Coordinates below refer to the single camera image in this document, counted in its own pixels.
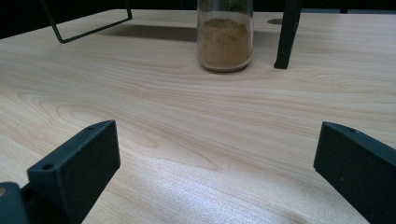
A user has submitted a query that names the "glass jar of brown powder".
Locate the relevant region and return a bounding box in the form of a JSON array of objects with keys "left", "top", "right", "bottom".
[{"left": 196, "top": 0, "right": 254, "bottom": 74}]

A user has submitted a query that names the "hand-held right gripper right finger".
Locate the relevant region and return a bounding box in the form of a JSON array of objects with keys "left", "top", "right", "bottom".
[{"left": 313, "top": 120, "right": 396, "bottom": 224}]

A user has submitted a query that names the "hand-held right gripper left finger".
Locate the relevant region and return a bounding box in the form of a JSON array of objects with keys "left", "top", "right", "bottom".
[{"left": 20, "top": 119, "right": 121, "bottom": 224}]

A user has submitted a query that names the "black upright post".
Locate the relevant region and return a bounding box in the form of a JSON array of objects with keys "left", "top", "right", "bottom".
[{"left": 273, "top": 0, "right": 304, "bottom": 70}]

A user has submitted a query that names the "black wire rack frame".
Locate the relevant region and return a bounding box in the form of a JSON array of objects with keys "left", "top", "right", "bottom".
[{"left": 40, "top": 0, "right": 134, "bottom": 45}]

